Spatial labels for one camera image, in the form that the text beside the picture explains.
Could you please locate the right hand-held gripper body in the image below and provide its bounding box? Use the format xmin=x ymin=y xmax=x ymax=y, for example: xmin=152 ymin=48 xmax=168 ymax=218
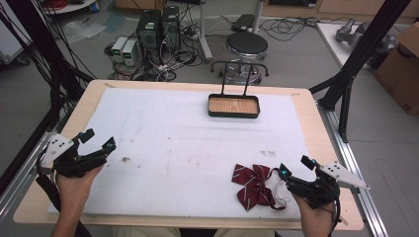
xmin=286 ymin=160 xmax=372 ymax=209

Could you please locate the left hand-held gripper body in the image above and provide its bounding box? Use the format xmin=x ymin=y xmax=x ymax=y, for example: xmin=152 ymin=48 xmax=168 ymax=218
xmin=41 ymin=132 xmax=109 ymax=179

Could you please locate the dark red striped bow tie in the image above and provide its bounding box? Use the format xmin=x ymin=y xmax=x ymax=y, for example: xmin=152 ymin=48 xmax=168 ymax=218
xmin=231 ymin=163 xmax=289 ymax=212

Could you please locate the person's right hand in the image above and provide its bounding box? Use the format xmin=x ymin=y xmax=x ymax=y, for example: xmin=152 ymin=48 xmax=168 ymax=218
xmin=291 ymin=194 xmax=336 ymax=229

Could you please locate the person's left hand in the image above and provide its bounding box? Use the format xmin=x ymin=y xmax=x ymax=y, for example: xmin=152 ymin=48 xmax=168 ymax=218
xmin=55 ymin=165 xmax=105 ymax=212

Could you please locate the white foam mat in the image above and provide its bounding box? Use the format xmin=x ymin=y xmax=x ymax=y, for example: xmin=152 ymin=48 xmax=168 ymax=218
xmin=47 ymin=86 xmax=313 ymax=220

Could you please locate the black stand with wooden tray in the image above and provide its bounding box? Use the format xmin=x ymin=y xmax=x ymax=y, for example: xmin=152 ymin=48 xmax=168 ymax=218
xmin=208 ymin=60 xmax=261 ymax=119

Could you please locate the white power supply unit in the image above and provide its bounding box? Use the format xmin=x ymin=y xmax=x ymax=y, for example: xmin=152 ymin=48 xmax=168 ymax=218
xmin=121 ymin=39 xmax=138 ymax=67
xmin=111 ymin=36 xmax=129 ymax=64

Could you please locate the clear plastic sheet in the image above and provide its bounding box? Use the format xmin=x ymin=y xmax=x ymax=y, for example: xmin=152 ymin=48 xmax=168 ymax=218
xmin=60 ymin=19 xmax=109 ymax=44

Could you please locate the white equipment case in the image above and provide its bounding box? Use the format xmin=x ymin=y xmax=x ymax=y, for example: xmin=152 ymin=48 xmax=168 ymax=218
xmin=0 ymin=0 xmax=33 ymax=66

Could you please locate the black computer tower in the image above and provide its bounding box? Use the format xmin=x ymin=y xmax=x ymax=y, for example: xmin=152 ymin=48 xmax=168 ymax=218
xmin=135 ymin=9 xmax=163 ymax=65
xmin=160 ymin=5 xmax=182 ymax=52

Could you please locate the white platform board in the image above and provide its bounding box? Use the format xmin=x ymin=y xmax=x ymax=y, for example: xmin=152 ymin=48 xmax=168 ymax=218
xmin=315 ymin=22 xmax=399 ymax=71

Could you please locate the brown cardboard box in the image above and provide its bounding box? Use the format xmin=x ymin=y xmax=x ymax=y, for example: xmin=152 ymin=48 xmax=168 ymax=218
xmin=373 ymin=22 xmax=419 ymax=117

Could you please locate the white round table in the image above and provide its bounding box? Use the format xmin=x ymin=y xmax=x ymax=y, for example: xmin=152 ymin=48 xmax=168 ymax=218
xmin=42 ymin=0 xmax=99 ymax=16

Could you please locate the black round stool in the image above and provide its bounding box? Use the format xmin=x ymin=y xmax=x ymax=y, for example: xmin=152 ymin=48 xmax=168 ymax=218
xmin=209 ymin=31 xmax=270 ymax=85

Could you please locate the grey robot device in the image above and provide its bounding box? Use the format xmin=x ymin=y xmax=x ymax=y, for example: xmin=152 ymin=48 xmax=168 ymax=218
xmin=335 ymin=17 xmax=398 ymax=51

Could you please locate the white metal desk leg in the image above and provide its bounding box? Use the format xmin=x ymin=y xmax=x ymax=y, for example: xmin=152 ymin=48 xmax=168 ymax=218
xmin=251 ymin=0 xmax=266 ymax=34
xmin=197 ymin=0 xmax=214 ymax=63

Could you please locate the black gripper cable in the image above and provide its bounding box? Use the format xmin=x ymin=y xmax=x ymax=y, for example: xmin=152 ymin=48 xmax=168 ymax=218
xmin=328 ymin=197 xmax=343 ymax=237

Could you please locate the aluminium rail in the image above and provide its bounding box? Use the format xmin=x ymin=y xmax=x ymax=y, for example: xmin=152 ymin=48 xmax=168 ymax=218
xmin=316 ymin=100 xmax=390 ymax=237
xmin=0 ymin=130 xmax=57 ymax=221

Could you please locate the black strap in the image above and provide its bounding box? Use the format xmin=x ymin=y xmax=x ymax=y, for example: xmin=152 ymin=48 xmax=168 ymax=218
xmin=35 ymin=154 xmax=94 ymax=237

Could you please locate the black metal frame stand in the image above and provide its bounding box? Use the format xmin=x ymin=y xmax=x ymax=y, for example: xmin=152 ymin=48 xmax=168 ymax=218
xmin=308 ymin=0 xmax=413 ymax=144
xmin=0 ymin=0 xmax=97 ymax=186

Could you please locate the tangle of floor cables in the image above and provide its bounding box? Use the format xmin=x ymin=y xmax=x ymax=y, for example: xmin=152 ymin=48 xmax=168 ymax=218
xmin=104 ymin=6 xmax=206 ymax=83

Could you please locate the black floor cable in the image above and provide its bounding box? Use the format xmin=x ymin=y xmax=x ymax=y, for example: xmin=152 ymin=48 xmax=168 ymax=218
xmin=258 ymin=15 xmax=355 ymax=42

